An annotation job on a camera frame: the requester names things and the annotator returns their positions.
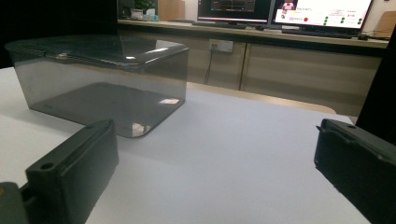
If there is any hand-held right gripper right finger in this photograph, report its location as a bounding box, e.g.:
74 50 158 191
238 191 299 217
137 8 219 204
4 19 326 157
313 118 396 224

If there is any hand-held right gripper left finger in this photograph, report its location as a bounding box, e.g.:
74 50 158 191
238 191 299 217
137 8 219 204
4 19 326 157
25 119 120 224

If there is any transparent grey lidded plastic box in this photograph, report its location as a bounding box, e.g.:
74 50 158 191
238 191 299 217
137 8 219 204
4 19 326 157
4 34 190 139

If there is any dark stand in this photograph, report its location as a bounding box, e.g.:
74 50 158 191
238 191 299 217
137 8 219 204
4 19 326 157
355 26 396 146

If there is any long wooden counter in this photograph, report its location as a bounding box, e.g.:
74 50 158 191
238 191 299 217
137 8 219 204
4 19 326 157
117 19 390 118

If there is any black keyboard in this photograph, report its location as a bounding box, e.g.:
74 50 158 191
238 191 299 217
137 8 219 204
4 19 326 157
191 21 248 30
281 27 360 40

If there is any brown cardboard sheet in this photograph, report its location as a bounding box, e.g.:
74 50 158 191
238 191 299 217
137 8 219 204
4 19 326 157
373 10 396 40

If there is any black curtain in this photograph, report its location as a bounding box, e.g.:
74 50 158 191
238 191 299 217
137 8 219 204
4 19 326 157
0 0 120 70

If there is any white-screen computer monitor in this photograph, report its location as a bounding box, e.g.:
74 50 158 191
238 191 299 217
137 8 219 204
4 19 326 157
271 0 374 31

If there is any light blue tissue box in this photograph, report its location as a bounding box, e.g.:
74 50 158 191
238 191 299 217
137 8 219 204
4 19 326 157
143 8 161 22

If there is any green potted plant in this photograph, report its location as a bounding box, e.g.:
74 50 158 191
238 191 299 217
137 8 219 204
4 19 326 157
134 0 156 11

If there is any brown cardboard box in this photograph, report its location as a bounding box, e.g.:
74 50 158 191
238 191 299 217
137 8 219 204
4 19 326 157
157 0 186 22

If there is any dark-screen computer monitor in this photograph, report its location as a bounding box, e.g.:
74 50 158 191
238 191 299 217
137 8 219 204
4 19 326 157
197 0 276 24

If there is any black power cable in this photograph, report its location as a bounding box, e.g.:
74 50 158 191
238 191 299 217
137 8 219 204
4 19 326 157
204 46 217 86

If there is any white wall socket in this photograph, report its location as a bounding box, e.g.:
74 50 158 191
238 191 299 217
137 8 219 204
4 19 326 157
208 38 234 53

